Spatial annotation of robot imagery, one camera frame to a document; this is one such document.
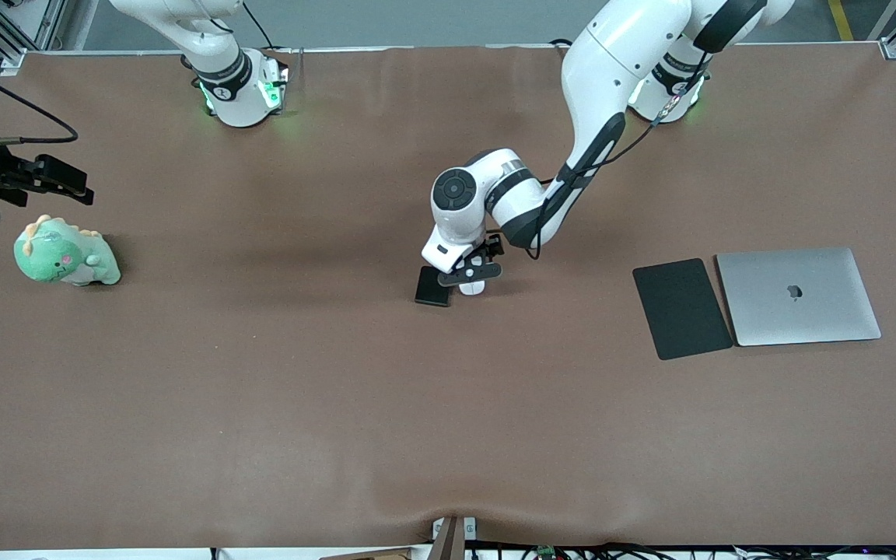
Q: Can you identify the small black square box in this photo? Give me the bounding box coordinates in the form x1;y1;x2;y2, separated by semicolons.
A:
415;265;453;308

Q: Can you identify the black mouse pad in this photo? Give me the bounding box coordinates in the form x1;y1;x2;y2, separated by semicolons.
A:
632;258;734;361

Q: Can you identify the green dinosaur plush toy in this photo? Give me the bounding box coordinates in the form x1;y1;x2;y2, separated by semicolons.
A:
13;215;122;287

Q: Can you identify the silver closed laptop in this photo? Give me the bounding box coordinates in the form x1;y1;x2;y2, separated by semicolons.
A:
715;247;883;347

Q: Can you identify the black right arm base cable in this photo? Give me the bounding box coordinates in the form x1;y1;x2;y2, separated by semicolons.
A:
242;0;278;51

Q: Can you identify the silver metal bracket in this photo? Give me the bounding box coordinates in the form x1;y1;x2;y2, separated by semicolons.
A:
432;515;478;542

